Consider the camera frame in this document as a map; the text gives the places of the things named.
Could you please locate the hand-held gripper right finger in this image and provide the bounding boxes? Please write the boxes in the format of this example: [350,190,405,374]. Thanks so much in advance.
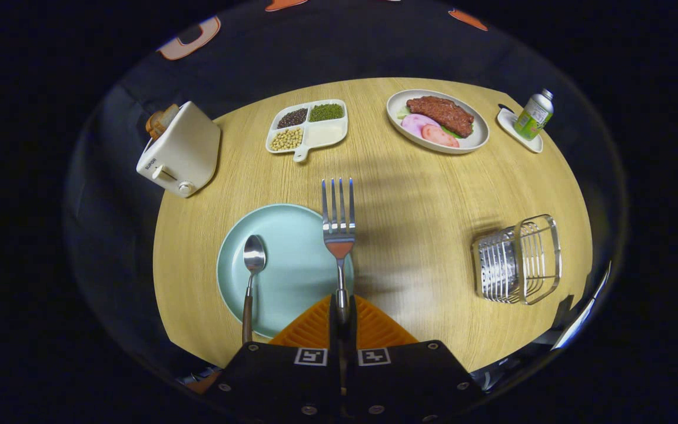
[342,294,484,424]

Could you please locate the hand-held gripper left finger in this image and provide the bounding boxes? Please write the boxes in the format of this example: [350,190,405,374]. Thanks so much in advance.
[195,294,343,424]

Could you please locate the steel fork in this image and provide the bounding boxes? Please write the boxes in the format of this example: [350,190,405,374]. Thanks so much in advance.
[321,177,356,324]

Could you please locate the light blue plate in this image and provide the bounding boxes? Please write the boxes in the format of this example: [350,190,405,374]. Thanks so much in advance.
[217,203,356,339]

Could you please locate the yellow soybeans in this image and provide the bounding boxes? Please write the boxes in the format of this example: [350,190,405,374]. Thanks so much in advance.
[270,127,304,151]

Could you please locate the cream white toaster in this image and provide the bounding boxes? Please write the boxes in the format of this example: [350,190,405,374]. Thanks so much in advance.
[136,100,222,198]

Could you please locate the red pink ham slice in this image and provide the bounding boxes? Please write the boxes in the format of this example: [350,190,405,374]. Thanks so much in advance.
[421,124,460,148]

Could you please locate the white divided dish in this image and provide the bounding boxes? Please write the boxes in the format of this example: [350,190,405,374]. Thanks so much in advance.
[265,99,349,163]

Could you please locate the white oval plate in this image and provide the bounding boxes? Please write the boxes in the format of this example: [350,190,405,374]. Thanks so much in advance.
[386,89,490,155]

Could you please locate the pale pink ham slice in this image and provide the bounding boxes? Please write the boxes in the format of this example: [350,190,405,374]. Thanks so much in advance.
[401,114,438,140]

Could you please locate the dark brown beans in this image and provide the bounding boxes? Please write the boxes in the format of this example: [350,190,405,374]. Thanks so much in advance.
[277,108,308,129]

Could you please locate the brown steak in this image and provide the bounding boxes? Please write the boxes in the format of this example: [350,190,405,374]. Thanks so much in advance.
[406,96,475,138]

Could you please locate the green lettuce leaf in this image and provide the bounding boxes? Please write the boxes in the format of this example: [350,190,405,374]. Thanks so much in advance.
[397,106,464,140]

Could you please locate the green mung beans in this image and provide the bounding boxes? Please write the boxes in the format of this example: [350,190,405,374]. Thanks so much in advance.
[308,103,344,122]

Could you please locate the small white dish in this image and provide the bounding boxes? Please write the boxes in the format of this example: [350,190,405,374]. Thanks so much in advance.
[497,105,544,154]

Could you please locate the green label bottle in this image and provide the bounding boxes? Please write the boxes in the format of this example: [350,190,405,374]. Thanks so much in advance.
[514,88,554,141]

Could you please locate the steel spoon brown handle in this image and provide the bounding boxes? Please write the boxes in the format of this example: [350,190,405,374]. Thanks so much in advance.
[241,234,267,345]

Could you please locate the metal wire rack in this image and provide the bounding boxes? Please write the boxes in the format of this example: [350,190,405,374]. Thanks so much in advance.
[471,214,563,306]

